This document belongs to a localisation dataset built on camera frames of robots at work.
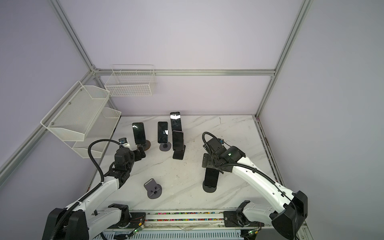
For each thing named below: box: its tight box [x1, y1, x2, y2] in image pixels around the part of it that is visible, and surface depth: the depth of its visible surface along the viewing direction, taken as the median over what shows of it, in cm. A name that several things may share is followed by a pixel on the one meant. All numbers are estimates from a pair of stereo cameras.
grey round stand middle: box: [159, 142, 172, 152], surface depth 103 cm
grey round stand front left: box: [143, 178, 162, 199], surface depth 79 cm
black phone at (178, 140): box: [172, 130, 184, 151], surface depth 95 cm
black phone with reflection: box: [157, 121, 169, 144], surface depth 98 cm
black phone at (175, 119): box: [170, 111, 182, 131], surface depth 103 cm
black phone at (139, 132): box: [132, 122, 146, 145], surface depth 97 cm
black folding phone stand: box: [172, 144, 186, 160], surface depth 100 cm
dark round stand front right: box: [202, 180, 217, 193], surface depth 85 cm
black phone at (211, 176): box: [204, 167, 220, 188], surface depth 78 cm
